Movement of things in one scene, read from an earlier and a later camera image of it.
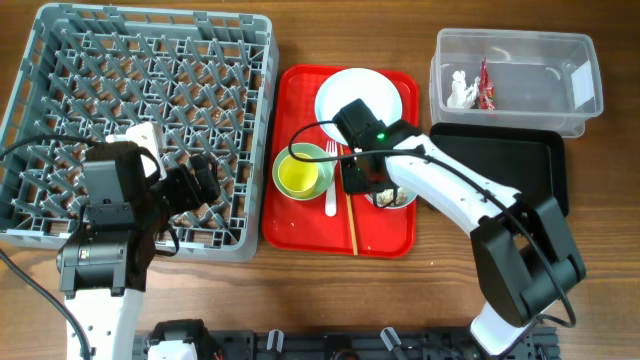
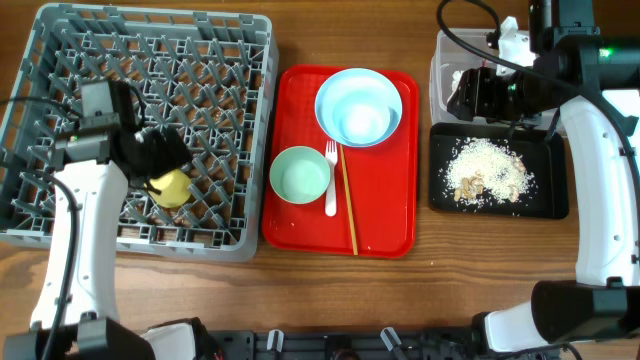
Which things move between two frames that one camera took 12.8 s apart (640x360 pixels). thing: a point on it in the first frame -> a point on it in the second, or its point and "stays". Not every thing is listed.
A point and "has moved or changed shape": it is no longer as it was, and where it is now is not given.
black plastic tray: [530, 163] stays
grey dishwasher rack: [204, 82] stays
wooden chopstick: [350, 210] stays
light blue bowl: [386, 196] -> [357, 107]
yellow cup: [299, 178] has moved or changed shape
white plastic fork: [330, 198] stays
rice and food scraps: [386, 196] -> [480, 173]
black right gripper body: [355, 182] -> [492, 98]
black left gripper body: [178, 193] -> [160, 155]
